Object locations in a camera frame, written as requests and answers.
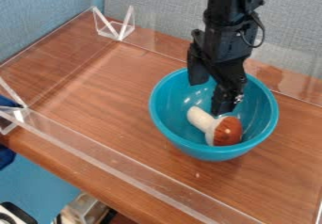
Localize blue cloth object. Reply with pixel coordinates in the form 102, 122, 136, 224
0, 95, 23, 171

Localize black cable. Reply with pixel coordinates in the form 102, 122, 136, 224
240, 10, 268, 49

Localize clear acrylic front barrier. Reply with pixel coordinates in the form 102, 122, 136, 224
0, 76, 260, 224

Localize clear acrylic back barrier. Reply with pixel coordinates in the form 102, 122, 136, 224
124, 28, 322, 106

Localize brown and white mushroom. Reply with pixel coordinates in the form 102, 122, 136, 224
186, 106, 244, 146

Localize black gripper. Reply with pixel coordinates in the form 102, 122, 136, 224
188, 17, 261, 116

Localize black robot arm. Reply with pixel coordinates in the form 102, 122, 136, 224
188, 0, 267, 116

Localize clear acrylic barrier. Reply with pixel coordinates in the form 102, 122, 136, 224
124, 28, 322, 106
0, 76, 260, 224

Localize metal frame under table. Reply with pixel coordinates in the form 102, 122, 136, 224
61, 193, 110, 224

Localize clear acrylic corner bracket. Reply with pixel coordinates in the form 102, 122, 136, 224
93, 6, 137, 41

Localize black and white object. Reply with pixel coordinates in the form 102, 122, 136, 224
0, 202, 38, 224

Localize blue plastic bowl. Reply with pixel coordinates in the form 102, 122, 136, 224
149, 69, 280, 162

